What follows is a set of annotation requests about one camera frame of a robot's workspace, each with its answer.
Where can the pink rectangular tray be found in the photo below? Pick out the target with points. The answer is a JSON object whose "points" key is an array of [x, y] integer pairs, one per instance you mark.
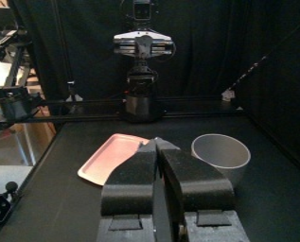
{"points": [[111, 159]]}

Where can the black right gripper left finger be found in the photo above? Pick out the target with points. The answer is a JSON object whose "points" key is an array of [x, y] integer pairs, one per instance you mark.
{"points": [[129, 186]]}

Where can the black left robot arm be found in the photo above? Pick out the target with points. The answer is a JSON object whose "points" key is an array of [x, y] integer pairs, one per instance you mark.
{"points": [[139, 91]]}

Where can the white clip on curtain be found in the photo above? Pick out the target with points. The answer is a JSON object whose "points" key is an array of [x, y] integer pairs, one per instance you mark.
{"points": [[228, 94]]}

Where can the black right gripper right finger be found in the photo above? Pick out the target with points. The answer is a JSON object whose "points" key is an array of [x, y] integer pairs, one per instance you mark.
{"points": [[199, 186]]}

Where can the grey bowl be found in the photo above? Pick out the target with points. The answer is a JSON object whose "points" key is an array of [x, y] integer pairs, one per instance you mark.
{"points": [[222, 156]]}

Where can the black camera on frame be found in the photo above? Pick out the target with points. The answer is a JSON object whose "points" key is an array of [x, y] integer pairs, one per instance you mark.
{"points": [[14, 102]]}

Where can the black cloth curtain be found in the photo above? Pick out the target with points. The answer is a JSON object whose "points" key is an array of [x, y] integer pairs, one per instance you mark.
{"points": [[190, 47]]}

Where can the black frame rail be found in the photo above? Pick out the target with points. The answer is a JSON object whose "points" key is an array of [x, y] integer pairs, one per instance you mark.
{"points": [[115, 110]]}

